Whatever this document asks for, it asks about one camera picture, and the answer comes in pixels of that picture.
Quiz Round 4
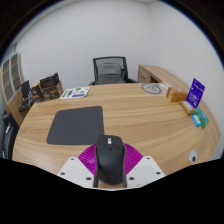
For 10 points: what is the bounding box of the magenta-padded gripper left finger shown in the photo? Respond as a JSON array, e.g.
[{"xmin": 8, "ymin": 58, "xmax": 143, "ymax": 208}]
[{"xmin": 57, "ymin": 143, "xmax": 99, "ymax": 188}]

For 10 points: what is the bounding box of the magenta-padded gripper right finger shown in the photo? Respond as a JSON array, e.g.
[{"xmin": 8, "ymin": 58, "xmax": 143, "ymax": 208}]
[{"xmin": 123, "ymin": 143, "xmax": 166, "ymax": 188}]

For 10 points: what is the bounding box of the black computer mouse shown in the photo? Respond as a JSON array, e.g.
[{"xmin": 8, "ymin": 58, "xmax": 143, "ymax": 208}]
[{"xmin": 93, "ymin": 134, "xmax": 128, "ymax": 189}]

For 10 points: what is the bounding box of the dark grey mouse pad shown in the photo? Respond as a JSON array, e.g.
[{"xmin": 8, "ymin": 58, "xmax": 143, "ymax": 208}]
[{"xmin": 46, "ymin": 105, "xmax": 105, "ymax": 146}]

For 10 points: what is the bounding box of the blue small pack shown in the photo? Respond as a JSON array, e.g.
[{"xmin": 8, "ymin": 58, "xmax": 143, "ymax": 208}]
[{"xmin": 191, "ymin": 113, "xmax": 202, "ymax": 128}]

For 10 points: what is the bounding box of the black armchair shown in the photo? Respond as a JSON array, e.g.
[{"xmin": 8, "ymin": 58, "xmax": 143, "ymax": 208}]
[{"xmin": 0, "ymin": 113, "xmax": 19, "ymax": 160}]

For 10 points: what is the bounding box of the tan flat box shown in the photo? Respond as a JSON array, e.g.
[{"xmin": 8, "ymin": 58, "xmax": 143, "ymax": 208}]
[{"xmin": 179, "ymin": 99, "xmax": 196, "ymax": 116}]

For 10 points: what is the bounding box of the printed paper sheet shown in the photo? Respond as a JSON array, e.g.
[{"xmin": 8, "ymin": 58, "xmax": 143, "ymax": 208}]
[{"xmin": 59, "ymin": 86, "xmax": 91, "ymax": 100}]

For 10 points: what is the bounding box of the green small pack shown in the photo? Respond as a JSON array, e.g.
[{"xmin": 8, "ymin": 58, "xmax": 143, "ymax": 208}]
[{"xmin": 194, "ymin": 107, "xmax": 210, "ymax": 129}]

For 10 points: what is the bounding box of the large brown cardboard box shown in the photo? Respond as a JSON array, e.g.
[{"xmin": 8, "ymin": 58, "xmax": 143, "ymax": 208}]
[{"xmin": 38, "ymin": 80, "xmax": 64, "ymax": 101}]

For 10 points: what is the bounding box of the round grey-white disc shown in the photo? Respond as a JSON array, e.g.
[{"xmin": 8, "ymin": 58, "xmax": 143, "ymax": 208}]
[{"xmin": 140, "ymin": 82, "xmax": 163, "ymax": 95}]

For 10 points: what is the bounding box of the orange cardboard box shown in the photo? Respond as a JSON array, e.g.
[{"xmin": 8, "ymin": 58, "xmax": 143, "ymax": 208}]
[{"xmin": 166, "ymin": 86, "xmax": 189, "ymax": 103}]

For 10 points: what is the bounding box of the small brown cardboard box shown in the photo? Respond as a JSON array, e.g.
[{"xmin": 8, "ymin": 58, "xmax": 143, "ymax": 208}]
[{"xmin": 30, "ymin": 84, "xmax": 44, "ymax": 104}]

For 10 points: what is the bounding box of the purple standing card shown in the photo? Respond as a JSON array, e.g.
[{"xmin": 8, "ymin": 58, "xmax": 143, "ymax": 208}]
[{"xmin": 185, "ymin": 78, "xmax": 206, "ymax": 109}]

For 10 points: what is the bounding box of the black box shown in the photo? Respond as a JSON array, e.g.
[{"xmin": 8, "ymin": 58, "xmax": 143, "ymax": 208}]
[{"xmin": 39, "ymin": 72, "xmax": 60, "ymax": 89}]

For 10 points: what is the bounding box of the small black swivel chair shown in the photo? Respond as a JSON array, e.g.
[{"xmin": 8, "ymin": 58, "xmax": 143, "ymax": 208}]
[{"xmin": 17, "ymin": 79, "xmax": 35, "ymax": 113}]

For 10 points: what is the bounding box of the wooden side desk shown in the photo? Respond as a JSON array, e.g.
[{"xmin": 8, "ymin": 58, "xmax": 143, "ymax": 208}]
[{"xmin": 137, "ymin": 64, "xmax": 191, "ymax": 91}]

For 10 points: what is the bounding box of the grey mesh office chair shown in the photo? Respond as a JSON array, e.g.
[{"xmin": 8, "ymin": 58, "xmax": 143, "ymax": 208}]
[{"xmin": 88, "ymin": 56, "xmax": 138, "ymax": 86}]

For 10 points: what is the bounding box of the wooden shelf unit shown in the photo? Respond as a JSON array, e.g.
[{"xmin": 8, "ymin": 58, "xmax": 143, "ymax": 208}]
[{"xmin": 0, "ymin": 52, "xmax": 26, "ymax": 112}]

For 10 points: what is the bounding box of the white round cable grommet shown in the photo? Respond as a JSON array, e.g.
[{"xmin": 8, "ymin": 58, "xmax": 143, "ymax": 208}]
[{"xmin": 188, "ymin": 149, "xmax": 199, "ymax": 164}]

